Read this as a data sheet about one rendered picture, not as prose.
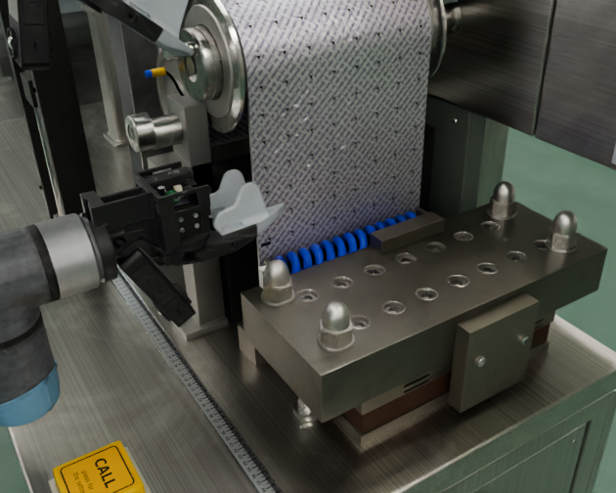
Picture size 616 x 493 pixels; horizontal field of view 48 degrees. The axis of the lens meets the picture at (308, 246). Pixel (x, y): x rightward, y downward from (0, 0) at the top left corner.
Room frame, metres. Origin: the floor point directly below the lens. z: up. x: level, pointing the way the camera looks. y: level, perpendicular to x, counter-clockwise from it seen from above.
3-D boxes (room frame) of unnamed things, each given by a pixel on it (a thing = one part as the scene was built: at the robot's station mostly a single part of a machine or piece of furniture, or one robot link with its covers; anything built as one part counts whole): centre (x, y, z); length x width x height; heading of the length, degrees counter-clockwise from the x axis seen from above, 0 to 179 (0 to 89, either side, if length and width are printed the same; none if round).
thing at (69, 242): (0.57, 0.23, 1.11); 0.08 x 0.05 x 0.08; 31
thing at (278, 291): (0.60, 0.03, 1.05); 0.04 x 0.04 x 0.04
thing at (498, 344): (0.58, -0.20, 0.97); 0.10 x 0.03 x 0.11; 121
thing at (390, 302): (0.65, -0.14, 1.00); 0.40 x 0.16 x 0.06; 121
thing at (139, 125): (0.71, 0.18, 1.18); 0.04 x 0.02 x 0.04; 31
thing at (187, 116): (0.73, 0.15, 1.05); 0.06 x 0.05 x 0.31; 121
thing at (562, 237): (0.69, -0.30, 1.05); 0.04 x 0.04 x 0.04
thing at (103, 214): (0.61, 0.16, 1.12); 0.12 x 0.08 x 0.09; 121
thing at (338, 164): (0.73, -0.04, 1.11); 0.23 x 0.01 x 0.18; 121
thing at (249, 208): (0.65, 0.06, 1.11); 0.09 x 0.03 x 0.06; 120
